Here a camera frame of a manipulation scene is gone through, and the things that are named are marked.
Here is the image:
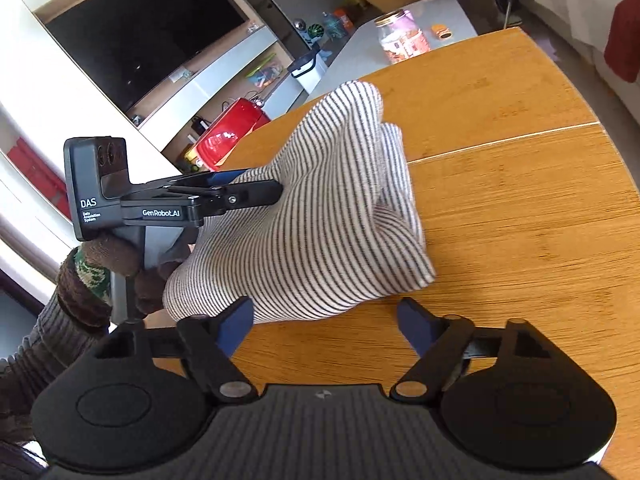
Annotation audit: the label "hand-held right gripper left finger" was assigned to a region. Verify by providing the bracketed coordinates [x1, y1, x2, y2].
[96, 296, 259, 404]

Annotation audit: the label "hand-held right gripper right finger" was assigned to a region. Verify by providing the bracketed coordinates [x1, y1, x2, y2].
[390, 296, 544, 403]

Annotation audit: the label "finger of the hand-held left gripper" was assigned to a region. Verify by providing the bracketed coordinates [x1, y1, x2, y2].
[131, 169, 247, 192]
[162, 179, 284, 222]

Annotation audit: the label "striped white cloth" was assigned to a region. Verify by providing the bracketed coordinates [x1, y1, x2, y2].
[162, 81, 437, 325]

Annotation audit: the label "person's left hand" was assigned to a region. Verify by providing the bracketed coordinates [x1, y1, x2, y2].
[56, 231, 176, 329]

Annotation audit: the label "shiny red bag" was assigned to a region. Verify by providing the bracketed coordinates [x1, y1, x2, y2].
[193, 97, 271, 171]

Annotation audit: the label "red boxes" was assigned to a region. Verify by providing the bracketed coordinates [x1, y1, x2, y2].
[7, 136, 72, 219]

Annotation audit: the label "colourful toys on shelf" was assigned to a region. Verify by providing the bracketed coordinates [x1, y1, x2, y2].
[244, 54, 284, 89]

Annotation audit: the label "white television cabinet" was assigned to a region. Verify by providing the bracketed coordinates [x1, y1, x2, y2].
[0, 0, 332, 281]

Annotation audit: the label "black television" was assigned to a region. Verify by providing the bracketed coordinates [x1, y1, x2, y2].
[44, 0, 249, 114]

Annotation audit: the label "grey coffee table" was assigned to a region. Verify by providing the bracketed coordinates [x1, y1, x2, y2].
[302, 0, 479, 106]

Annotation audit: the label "green bottle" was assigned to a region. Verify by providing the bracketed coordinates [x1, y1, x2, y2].
[322, 12, 349, 39]

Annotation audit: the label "clear jar with pink contents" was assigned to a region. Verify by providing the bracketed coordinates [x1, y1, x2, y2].
[374, 9, 432, 65]

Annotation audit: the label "white sofa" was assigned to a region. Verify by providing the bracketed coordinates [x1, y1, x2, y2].
[519, 0, 640, 127]

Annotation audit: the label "dark red cloth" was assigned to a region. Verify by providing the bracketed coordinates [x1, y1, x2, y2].
[603, 0, 640, 84]

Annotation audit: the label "white container with black handle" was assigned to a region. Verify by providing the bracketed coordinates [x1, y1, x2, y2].
[289, 49, 321, 81]

